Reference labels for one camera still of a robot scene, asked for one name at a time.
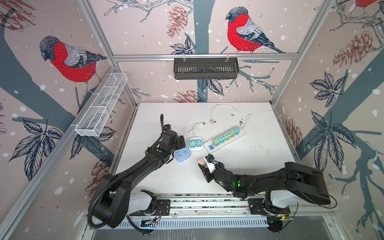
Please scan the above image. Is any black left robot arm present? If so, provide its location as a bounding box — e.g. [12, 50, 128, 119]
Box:
[87, 114, 186, 229]

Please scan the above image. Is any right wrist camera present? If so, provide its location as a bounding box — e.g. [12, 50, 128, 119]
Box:
[205, 154, 216, 174]

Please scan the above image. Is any teal charger plug bottom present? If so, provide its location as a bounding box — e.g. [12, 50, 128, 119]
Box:
[219, 135, 226, 143]

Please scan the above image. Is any teal charger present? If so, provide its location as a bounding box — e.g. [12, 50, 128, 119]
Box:
[189, 140, 196, 148]

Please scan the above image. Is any green charger plug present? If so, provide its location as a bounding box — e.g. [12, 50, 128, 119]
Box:
[225, 132, 231, 140]
[213, 138, 220, 146]
[230, 129, 236, 137]

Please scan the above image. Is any white square power socket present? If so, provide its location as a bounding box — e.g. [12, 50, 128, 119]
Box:
[183, 122, 206, 152]

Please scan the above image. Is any pink USB charger plug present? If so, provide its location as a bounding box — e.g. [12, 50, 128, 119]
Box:
[198, 159, 207, 166]

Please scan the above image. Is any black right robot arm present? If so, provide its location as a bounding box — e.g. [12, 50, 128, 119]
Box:
[198, 161, 332, 217]

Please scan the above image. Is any white multicolour power strip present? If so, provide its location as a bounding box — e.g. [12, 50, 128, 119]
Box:
[203, 103, 252, 154]

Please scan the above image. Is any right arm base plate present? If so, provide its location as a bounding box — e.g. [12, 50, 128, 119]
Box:
[247, 198, 291, 217]

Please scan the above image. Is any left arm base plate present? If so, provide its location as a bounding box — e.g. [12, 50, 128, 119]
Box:
[130, 200, 171, 217]

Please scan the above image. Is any blue square power socket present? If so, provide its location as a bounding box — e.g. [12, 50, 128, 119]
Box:
[174, 147, 191, 163]

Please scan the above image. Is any black wire wall basket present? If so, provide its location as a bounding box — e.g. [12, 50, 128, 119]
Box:
[174, 58, 239, 80]

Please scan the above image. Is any teal charger plug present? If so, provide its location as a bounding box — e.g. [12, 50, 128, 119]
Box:
[233, 126, 242, 135]
[196, 140, 203, 147]
[219, 135, 226, 143]

